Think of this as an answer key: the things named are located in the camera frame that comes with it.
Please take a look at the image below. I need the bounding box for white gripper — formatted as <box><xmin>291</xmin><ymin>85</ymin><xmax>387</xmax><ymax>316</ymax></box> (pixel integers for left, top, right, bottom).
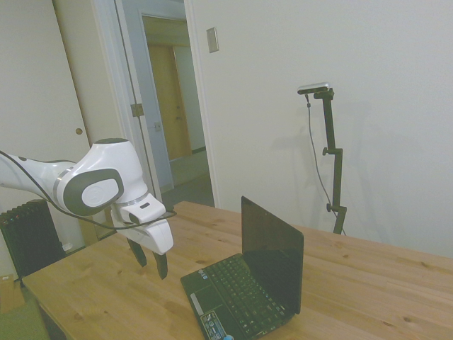
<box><xmin>110</xmin><ymin>208</ymin><xmax>175</xmax><ymax>281</ymax></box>

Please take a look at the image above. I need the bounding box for black laptop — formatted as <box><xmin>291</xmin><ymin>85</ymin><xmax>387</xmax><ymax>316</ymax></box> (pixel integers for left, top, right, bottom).
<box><xmin>180</xmin><ymin>195</ymin><xmax>305</xmax><ymax>340</ymax></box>

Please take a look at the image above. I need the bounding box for black radiator heater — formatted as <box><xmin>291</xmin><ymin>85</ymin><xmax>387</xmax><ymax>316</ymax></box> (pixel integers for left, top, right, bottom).
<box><xmin>0</xmin><ymin>198</ymin><xmax>67</xmax><ymax>281</ymax></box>

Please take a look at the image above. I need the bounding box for cardboard box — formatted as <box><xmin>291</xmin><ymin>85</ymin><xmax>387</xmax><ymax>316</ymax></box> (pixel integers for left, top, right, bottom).
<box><xmin>0</xmin><ymin>273</ymin><xmax>25</xmax><ymax>315</ymax></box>

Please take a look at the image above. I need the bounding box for wooden hallway door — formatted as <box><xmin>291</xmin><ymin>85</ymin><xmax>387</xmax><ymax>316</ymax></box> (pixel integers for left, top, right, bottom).
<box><xmin>147</xmin><ymin>43</ymin><xmax>193</xmax><ymax>162</ymax></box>

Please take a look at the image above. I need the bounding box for white open door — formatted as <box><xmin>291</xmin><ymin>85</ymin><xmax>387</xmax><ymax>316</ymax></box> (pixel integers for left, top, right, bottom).
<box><xmin>113</xmin><ymin>0</ymin><xmax>176</xmax><ymax>195</ymax></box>

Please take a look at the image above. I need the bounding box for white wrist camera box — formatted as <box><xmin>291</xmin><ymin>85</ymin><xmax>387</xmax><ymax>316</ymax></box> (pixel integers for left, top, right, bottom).
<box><xmin>119</xmin><ymin>193</ymin><xmax>168</xmax><ymax>225</ymax></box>

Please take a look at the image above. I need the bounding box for black camera stand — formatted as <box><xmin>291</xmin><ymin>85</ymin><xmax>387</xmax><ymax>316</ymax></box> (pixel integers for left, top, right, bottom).
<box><xmin>312</xmin><ymin>88</ymin><xmax>348</xmax><ymax>236</ymax></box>

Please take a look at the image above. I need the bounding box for metal wall switch plate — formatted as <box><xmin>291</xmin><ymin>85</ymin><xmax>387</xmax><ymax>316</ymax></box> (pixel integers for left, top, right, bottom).
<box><xmin>206</xmin><ymin>26</ymin><xmax>219</xmax><ymax>55</ymax></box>

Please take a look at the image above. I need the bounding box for silver camera on stand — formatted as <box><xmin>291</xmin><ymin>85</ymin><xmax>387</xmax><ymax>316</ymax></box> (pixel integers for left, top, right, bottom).
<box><xmin>297</xmin><ymin>81</ymin><xmax>333</xmax><ymax>96</ymax></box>

